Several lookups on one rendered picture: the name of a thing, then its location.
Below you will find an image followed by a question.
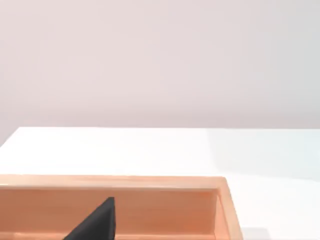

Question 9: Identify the shallow salmon-coloured box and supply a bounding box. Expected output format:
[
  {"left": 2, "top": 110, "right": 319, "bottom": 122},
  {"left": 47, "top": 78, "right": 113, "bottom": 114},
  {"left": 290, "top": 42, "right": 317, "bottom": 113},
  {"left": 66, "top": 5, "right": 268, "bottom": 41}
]
[{"left": 0, "top": 174, "right": 244, "bottom": 240}]

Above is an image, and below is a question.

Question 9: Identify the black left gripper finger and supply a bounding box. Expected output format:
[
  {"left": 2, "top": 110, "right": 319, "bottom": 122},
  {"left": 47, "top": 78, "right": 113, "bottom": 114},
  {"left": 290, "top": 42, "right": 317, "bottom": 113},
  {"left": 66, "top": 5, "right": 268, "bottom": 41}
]
[{"left": 62, "top": 196, "right": 118, "bottom": 240}]

